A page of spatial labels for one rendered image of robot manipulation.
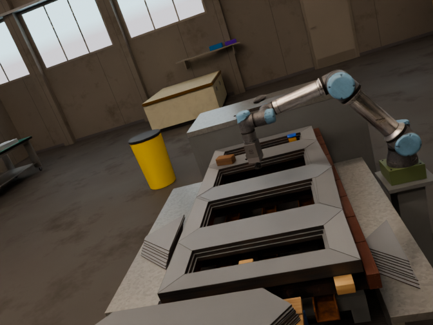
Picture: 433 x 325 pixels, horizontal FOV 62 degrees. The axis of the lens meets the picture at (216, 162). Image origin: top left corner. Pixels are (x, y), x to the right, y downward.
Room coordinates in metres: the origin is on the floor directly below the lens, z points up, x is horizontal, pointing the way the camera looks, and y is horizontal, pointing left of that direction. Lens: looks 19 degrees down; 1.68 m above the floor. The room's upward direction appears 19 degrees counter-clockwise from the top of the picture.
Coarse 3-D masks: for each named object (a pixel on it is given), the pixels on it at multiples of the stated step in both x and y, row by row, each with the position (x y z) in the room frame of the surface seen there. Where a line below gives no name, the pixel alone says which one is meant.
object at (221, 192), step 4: (224, 184) 1.96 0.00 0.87; (228, 184) 1.95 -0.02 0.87; (216, 188) 1.95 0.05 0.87; (220, 188) 1.93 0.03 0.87; (224, 188) 1.91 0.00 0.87; (228, 188) 1.89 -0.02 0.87; (216, 192) 1.89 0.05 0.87; (220, 192) 1.88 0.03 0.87; (224, 192) 1.86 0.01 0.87; (216, 196) 1.84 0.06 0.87; (220, 196) 1.83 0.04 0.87; (224, 196) 1.81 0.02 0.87
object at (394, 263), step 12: (384, 228) 1.29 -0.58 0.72; (372, 240) 1.25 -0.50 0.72; (384, 240) 1.22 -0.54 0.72; (396, 240) 1.20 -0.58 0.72; (372, 252) 1.18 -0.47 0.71; (384, 252) 1.15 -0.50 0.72; (396, 252) 1.13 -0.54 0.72; (384, 264) 1.12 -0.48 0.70; (396, 264) 1.09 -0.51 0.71; (408, 264) 1.06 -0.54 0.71; (396, 276) 1.05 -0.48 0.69; (408, 276) 1.03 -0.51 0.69
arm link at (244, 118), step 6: (240, 114) 1.79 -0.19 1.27; (246, 114) 1.79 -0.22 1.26; (240, 120) 1.79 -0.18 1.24; (246, 120) 1.79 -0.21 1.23; (252, 120) 1.78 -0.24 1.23; (240, 126) 1.80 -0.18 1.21; (246, 126) 1.79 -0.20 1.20; (252, 126) 1.79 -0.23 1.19; (240, 132) 1.83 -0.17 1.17; (246, 132) 1.79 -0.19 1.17
